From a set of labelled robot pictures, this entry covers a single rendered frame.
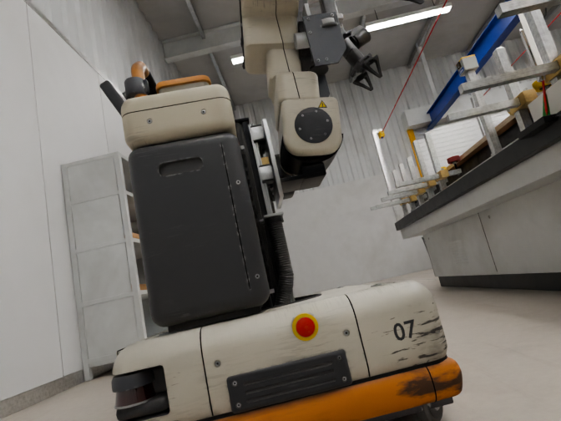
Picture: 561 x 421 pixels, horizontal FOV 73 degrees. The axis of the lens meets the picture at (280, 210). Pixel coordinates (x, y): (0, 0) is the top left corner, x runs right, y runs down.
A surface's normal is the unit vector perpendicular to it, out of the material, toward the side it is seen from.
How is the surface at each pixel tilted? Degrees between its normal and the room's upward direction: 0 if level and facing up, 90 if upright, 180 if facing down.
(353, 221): 90
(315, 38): 90
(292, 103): 90
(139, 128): 90
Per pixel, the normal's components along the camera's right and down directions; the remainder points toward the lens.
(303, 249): -0.07, -0.18
